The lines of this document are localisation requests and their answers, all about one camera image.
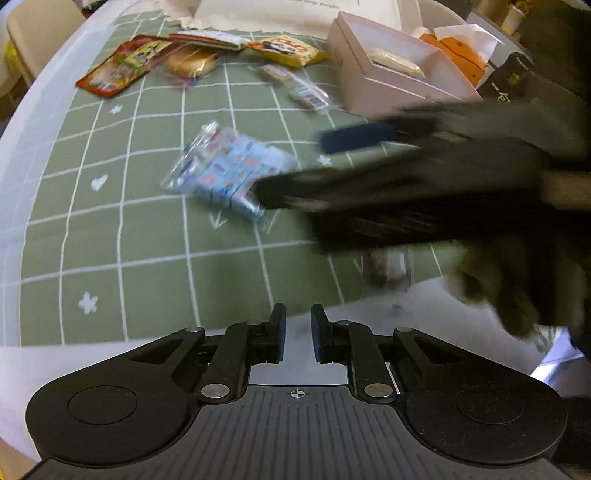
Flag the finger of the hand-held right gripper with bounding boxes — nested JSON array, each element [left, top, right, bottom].
[[255, 159, 416, 215], [318, 104, 467, 154]]

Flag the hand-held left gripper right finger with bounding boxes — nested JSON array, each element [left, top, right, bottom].
[[310, 304, 462, 404]]

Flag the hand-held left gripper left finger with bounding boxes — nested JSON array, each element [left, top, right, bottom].
[[129, 302, 287, 404]]

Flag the pink box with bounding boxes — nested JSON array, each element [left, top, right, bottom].
[[327, 11, 483, 118]]

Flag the clear bag of candy cubes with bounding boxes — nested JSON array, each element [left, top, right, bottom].
[[161, 122, 298, 232]]

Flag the red snack packet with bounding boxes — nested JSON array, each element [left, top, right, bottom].
[[75, 36, 172, 99]]

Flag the person's right hand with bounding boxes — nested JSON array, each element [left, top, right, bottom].
[[443, 231, 591, 344]]

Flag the clear wrapped snack bar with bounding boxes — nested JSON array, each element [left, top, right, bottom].
[[252, 64, 333, 114]]

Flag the cream wrapped pastry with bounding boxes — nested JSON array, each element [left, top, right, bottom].
[[369, 47, 426, 78]]

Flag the brown snack in clear wrapper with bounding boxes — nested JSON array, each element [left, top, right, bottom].
[[362, 247, 414, 292]]

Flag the black packet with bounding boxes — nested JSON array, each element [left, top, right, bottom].
[[480, 53, 539, 104]]

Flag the yellow snack packet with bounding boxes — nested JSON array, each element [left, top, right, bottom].
[[247, 36, 331, 69]]

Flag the white crumpled paper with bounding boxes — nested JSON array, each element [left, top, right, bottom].
[[434, 25, 504, 56]]

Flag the green checked tablecloth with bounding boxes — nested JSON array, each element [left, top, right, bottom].
[[21, 11, 467, 347]]

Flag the golden wrapped bread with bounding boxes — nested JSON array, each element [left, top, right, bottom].
[[165, 46, 221, 78]]

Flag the white flat snack packet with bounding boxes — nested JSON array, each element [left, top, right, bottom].
[[168, 30, 252, 52]]

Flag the beige chair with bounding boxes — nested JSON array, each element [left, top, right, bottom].
[[7, 0, 86, 86]]

